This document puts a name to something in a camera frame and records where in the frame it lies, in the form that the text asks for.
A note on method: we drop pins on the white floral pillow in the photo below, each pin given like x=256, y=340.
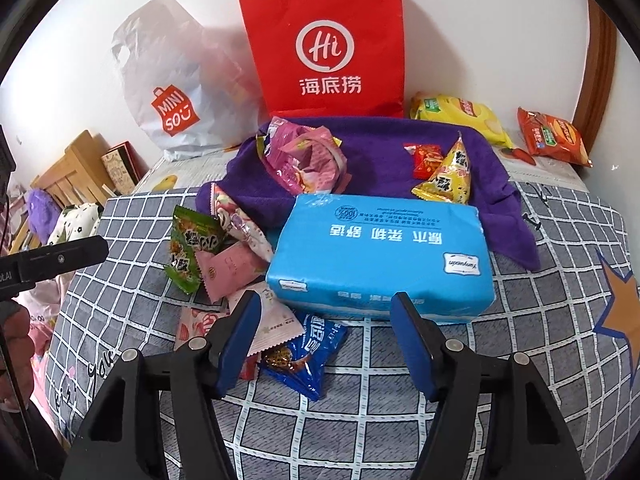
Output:
x=75, y=225

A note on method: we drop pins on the plain pink snack packet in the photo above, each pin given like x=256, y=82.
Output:
x=225, y=270

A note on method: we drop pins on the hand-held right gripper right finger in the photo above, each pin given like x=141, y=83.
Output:
x=415, y=345

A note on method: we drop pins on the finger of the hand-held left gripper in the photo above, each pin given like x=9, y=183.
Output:
x=65, y=257

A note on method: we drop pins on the small red snack packet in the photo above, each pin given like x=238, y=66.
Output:
x=425, y=160

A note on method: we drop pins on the purple plush cloth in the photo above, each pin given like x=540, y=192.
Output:
x=42, y=207

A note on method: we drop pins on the yellow triangular snack packet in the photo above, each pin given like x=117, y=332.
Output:
x=450, y=175

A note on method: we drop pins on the purple towel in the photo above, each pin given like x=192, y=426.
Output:
x=380, y=135

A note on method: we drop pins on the person's left hand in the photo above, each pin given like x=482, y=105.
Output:
x=15, y=340

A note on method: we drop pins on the grey checked blanket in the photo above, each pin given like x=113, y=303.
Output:
x=375, y=410

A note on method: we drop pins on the blue tissue pack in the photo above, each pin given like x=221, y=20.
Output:
x=375, y=260

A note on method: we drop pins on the red paper carrier bag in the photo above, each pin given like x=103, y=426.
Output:
x=280, y=35

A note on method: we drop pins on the patterned gift box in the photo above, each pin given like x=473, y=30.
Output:
x=120, y=167

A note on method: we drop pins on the yellow chips bag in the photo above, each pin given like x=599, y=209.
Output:
x=460, y=115

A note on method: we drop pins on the wooden headboard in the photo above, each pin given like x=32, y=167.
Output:
x=80, y=160

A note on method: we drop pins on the blue snack packet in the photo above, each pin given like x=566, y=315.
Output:
x=310, y=345

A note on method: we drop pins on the pink plastic bag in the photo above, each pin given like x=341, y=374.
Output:
x=47, y=295
x=320, y=160

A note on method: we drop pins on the green snack packet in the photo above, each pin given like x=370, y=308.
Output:
x=187, y=250

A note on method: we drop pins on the white pink snack packet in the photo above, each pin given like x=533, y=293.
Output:
x=275, y=325

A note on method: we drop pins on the white pink bear candy packet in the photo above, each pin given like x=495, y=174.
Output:
x=245, y=232

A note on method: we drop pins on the orange chips bag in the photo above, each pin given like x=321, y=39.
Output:
x=552, y=137

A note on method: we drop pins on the white plastic shopping bag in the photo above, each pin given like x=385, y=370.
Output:
x=165, y=60

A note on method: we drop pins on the brown wooden door frame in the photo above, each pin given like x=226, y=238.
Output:
x=597, y=60

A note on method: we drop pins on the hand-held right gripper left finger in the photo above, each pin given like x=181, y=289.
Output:
x=240, y=340

